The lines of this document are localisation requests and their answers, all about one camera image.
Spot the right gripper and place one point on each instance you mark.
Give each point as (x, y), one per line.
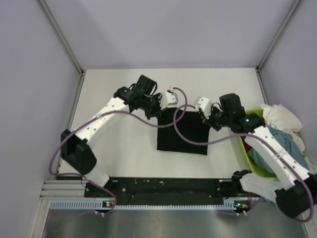
(214, 109)

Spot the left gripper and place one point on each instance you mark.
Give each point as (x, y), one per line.
(157, 98)

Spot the black t shirt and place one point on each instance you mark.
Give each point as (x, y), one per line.
(190, 126)

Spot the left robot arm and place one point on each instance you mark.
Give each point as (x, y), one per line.
(77, 150)

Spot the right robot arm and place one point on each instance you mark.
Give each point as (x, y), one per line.
(294, 190)

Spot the green plastic bin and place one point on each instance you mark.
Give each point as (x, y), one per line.
(259, 112)

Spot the red t shirt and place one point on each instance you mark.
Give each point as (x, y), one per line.
(247, 147)

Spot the blue t shirt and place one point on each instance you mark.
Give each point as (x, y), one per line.
(287, 141)

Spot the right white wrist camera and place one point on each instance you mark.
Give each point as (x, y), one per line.
(203, 105)

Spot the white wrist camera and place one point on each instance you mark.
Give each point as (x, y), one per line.
(168, 99)
(203, 105)

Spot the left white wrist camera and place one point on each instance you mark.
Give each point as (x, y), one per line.
(168, 99)

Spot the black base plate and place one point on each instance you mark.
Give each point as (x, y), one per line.
(172, 191)

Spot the left aluminium frame post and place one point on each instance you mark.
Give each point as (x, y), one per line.
(60, 35)

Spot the aluminium frame post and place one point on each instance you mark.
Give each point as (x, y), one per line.
(60, 35)
(294, 8)

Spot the right aluminium frame post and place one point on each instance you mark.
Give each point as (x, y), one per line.
(294, 8)

